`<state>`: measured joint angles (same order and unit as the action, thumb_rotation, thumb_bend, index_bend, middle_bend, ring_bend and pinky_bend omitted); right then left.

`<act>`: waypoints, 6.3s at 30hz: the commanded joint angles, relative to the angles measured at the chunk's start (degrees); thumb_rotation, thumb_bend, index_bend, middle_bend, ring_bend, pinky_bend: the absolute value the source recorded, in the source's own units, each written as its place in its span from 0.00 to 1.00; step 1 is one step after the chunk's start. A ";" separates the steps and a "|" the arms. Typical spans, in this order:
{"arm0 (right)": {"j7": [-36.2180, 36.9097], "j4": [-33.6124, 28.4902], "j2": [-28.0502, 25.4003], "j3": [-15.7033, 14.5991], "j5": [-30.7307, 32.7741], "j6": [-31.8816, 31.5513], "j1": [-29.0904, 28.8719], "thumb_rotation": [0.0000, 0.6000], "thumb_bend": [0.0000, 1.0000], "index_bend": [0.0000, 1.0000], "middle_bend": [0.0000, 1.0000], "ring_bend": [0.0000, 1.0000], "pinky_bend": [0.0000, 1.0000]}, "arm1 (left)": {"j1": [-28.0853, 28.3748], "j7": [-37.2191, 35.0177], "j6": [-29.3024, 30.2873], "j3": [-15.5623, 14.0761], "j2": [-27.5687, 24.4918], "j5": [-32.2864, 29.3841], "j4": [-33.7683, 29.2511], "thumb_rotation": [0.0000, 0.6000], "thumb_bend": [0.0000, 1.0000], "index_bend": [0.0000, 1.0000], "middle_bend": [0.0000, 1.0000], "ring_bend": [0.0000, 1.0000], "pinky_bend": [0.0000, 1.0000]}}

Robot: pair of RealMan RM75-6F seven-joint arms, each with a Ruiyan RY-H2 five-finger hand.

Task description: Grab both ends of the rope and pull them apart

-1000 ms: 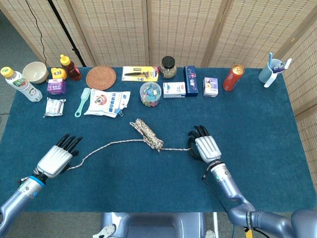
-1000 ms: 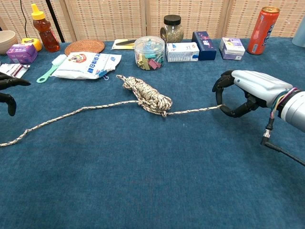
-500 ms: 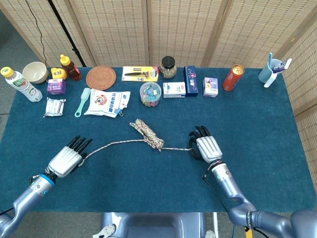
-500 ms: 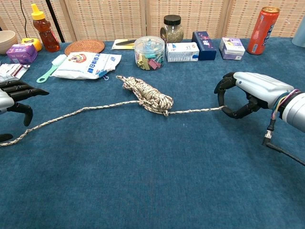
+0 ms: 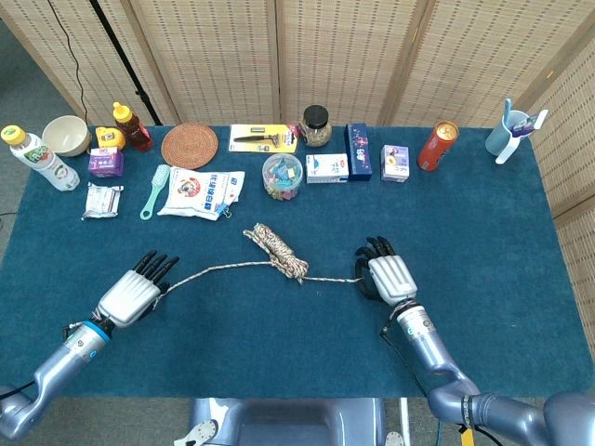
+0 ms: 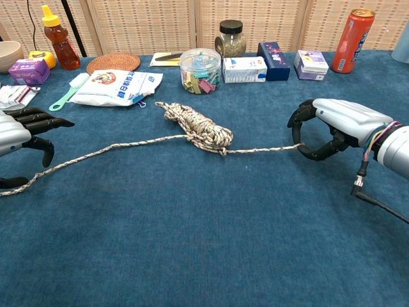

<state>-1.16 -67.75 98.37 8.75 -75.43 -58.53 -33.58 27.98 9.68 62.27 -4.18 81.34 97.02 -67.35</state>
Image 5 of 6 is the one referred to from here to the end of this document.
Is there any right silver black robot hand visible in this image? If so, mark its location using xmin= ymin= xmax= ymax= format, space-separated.
xmin=354 ymin=235 xmax=418 ymax=307

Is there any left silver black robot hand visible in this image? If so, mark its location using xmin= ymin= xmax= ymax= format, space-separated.
xmin=95 ymin=249 xmax=181 ymax=329

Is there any speckled braided rope bundle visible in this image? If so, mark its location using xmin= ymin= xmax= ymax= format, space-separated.
xmin=151 ymin=223 xmax=366 ymax=310

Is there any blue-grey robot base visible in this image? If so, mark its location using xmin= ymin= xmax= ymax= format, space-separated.
xmin=174 ymin=398 xmax=405 ymax=446

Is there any white crumpled snack wrapper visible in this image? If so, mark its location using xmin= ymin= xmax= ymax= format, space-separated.
xmin=82 ymin=182 xmax=125 ymax=221

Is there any lilac and white box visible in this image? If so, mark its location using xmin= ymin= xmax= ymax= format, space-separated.
xmin=380 ymin=144 xmax=411 ymax=183

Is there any mint green brush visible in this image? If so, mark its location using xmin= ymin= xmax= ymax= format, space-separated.
xmin=139 ymin=164 xmax=172 ymax=221

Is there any white sugar bag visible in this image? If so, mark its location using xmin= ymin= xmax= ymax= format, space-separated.
xmin=156 ymin=165 xmax=246 ymax=222

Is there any white and blue box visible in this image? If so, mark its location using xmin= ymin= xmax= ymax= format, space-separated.
xmin=305 ymin=153 xmax=350 ymax=184

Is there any tall dark blue box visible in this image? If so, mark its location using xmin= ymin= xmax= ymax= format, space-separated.
xmin=343 ymin=123 xmax=374 ymax=182

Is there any blue carpet table cover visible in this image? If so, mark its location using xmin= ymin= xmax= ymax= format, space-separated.
xmin=0 ymin=124 xmax=595 ymax=400

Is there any small purple box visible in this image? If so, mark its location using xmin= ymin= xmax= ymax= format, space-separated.
xmin=87 ymin=147 xmax=126 ymax=179

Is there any red drink can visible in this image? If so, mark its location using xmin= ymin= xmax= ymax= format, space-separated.
xmin=416 ymin=121 xmax=460 ymax=173

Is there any clear tub of coloured clips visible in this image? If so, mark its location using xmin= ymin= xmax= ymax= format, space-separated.
xmin=261 ymin=153 xmax=304 ymax=203

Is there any yellow tape measure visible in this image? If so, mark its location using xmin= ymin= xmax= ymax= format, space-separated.
xmin=95 ymin=125 xmax=126 ymax=151

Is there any drink bottle with yellow cap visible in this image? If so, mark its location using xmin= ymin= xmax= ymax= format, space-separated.
xmin=0 ymin=125 xmax=81 ymax=192

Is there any round woven rattan coaster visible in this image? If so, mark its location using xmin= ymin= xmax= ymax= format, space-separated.
xmin=161 ymin=122 xmax=219 ymax=171

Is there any honey bottle with yellow cap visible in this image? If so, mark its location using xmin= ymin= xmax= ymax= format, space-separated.
xmin=112 ymin=101 xmax=153 ymax=153

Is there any glass jar with black lid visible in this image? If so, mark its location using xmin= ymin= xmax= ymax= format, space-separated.
xmin=298 ymin=105 xmax=333 ymax=148

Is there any beige bowl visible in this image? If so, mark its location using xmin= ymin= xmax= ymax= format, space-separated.
xmin=42 ymin=114 xmax=93 ymax=158

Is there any light blue cup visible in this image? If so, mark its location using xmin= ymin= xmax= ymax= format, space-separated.
xmin=484 ymin=109 xmax=531 ymax=156

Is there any razor in yellow card pack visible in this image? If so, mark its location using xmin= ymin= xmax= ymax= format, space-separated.
xmin=228 ymin=124 xmax=301 ymax=155

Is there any purple toothpaste tube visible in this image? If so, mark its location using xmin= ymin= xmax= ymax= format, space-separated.
xmin=510 ymin=115 xmax=540 ymax=139

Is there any black stand pole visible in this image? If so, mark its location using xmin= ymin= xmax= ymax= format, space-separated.
xmin=89 ymin=0 xmax=164 ymax=125

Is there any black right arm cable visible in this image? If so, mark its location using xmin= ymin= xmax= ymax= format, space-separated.
xmin=379 ymin=324 xmax=432 ymax=399

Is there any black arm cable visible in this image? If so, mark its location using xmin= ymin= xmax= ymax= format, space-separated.
xmin=0 ymin=379 xmax=38 ymax=400
xmin=379 ymin=324 xmax=432 ymax=399

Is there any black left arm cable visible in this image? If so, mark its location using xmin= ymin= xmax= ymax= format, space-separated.
xmin=0 ymin=379 xmax=38 ymax=400

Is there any thin black hanging cable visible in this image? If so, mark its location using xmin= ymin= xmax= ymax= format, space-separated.
xmin=46 ymin=0 xmax=89 ymax=123

